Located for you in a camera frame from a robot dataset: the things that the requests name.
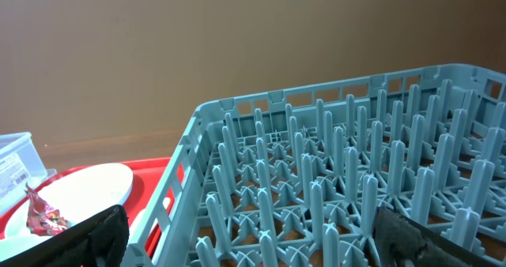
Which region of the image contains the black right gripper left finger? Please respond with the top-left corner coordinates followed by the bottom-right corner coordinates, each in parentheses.
top-left (1, 205), bottom-right (130, 267)

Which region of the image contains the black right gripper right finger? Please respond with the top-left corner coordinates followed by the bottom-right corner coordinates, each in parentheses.
top-left (373, 207), bottom-right (493, 267)

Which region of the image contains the light blue plate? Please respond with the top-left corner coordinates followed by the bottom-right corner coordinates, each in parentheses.
top-left (3, 162), bottom-right (134, 238)

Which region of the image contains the red snack wrapper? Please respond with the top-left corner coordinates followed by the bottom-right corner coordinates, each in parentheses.
top-left (25, 184), bottom-right (70, 236)

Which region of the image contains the white plastic fork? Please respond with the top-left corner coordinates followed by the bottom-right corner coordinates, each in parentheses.
top-left (129, 209), bottom-right (145, 235)

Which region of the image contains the clear plastic waste bin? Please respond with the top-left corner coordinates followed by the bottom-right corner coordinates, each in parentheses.
top-left (1, 132), bottom-right (47, 215)

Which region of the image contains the grey dishwasher rack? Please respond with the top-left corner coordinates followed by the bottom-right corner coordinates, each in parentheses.
top-left (123, 64), bottom-right (505, 266)

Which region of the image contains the red plastic tray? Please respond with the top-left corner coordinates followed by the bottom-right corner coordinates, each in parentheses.
top-left (0, 156), bottom-right (186, 259)

